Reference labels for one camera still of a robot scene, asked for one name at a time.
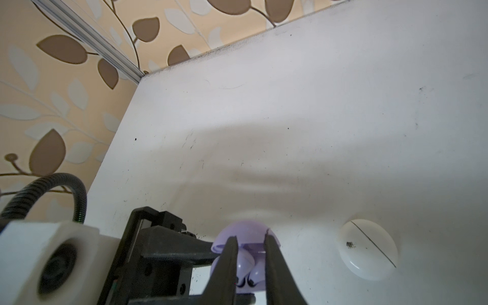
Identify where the purple earbud charging case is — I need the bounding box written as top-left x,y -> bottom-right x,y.
210,221 -> 277,294

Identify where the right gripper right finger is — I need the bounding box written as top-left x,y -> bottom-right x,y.
264,233 -> 307,305

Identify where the white earbud charging case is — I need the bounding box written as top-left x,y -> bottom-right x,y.
338,219 -> 399,281

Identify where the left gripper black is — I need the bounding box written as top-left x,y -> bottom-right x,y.
97,207 -> 217,304

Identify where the aluminium frame left post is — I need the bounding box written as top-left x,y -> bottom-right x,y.
33,1 -> 144,84

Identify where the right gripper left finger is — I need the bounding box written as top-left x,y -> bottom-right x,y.
200,236 -> 238,305

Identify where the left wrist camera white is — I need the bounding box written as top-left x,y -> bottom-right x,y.
1,221 -> 120,304

